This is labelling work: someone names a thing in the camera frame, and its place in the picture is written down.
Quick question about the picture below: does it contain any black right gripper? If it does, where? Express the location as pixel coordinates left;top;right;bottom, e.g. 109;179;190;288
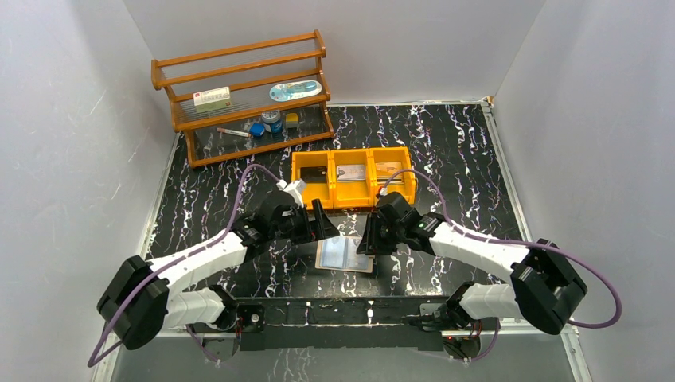
356;212;404;256

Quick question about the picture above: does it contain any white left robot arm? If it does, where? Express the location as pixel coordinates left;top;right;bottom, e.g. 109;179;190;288
97;181;340;350

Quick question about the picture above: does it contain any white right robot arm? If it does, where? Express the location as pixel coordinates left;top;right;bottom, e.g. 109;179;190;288
357;193;587;334

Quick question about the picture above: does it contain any black credit card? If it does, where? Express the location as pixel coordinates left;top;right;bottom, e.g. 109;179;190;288
299;166;328;184

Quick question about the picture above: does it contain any silver credit card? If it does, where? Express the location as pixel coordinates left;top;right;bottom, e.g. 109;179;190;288
336;164;366;182

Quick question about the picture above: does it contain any gold credit card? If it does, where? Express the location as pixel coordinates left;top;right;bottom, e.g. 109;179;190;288
375;162;404;185

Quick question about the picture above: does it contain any yellow three-compartment plastic bin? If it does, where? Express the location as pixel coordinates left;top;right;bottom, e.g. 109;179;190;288
291;147;417;210

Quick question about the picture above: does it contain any yellow small box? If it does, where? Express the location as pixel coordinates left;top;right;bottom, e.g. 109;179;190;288
284;112;300;129

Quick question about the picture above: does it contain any round silver tin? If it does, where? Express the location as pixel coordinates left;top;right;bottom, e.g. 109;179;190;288
261;110;283;134

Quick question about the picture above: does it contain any blue small container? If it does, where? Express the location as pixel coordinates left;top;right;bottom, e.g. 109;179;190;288
249;123;266;138

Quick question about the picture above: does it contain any oval blue blister pack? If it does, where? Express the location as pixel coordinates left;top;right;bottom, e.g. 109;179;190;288
269;80;322;103

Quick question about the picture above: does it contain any white tube stick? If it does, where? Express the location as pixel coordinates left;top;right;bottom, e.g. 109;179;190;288
217;127;251;138

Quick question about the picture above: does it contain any wooden shelf rack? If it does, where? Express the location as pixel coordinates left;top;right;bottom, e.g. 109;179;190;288
150;29;335;168

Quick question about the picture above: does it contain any white medicine box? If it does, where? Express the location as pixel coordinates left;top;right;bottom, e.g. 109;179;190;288
193;87;232;113

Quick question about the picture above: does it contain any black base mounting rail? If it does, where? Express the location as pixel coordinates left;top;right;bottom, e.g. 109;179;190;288
185;296;501;353

